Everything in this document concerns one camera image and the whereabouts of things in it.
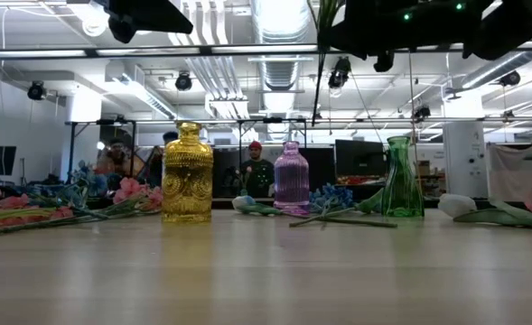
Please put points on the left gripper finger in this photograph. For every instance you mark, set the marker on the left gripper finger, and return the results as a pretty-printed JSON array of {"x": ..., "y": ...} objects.
[{"x": 161, "y": 18}]

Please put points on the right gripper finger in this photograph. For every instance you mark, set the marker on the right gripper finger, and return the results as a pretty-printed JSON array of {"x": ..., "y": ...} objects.
[{"x": 349, "y": 36}]

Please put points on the green and blue flower stem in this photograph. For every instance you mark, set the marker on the green and blue flower stem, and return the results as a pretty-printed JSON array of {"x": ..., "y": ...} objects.
[{"x": 244, "y": 203}]

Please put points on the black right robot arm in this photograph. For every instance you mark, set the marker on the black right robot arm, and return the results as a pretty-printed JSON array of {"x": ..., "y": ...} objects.
[{"x": 509, "y": 27}]

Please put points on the purple glass vase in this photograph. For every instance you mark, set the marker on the purple glass vase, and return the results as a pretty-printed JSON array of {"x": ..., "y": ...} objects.
[{"x": 291, "y": 180}]

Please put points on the green glass vase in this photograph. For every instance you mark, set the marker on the green glass vase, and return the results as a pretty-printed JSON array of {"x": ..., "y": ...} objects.
[{"x": 401, "y": 189}]

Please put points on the yellow glass vase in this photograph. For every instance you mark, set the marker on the yellow glass vase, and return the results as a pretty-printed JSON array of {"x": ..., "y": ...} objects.
[{"x": 187, "y": 180}]

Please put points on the black rig crossbar with lights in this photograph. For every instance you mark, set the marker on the black rig crossbar with lights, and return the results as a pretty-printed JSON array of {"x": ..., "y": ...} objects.
[{"x": 91, "y": 52}]

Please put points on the black ceiling spotlight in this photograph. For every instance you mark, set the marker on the black ceiling spotlight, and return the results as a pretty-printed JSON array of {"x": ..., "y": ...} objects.
[
  {"x": 183, "y": 82},
  {"x": 510, "y": 78},
  {"x": 36, "y": 91},
  {"x": 422, "y": 112},
  {"x": 339, "y": 74}
]

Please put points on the person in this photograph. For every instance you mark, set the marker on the person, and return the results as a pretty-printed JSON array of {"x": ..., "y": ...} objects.
[
  {"x": 257, "y": 173},
  {"x": 170, "y": 136},
  {"x": 114, "y": 158}
]

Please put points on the cardboard box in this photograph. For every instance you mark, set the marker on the cardboard box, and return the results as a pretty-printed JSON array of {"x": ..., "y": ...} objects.
[{"x": 423, "y": 168}]

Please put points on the white cylinder column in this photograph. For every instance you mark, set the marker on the white cylinder column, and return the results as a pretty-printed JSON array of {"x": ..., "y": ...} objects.
[{"x": 465, "y": 158}]

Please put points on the white hanging sheet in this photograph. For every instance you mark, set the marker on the white hanging sheet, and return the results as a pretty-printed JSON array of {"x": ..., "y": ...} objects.
[{"x": 514, "y": 173}]

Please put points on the black background rig frame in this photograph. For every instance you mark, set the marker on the black background rig frame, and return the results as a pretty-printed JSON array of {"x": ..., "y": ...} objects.
[{"x": 71, "y": 153}]

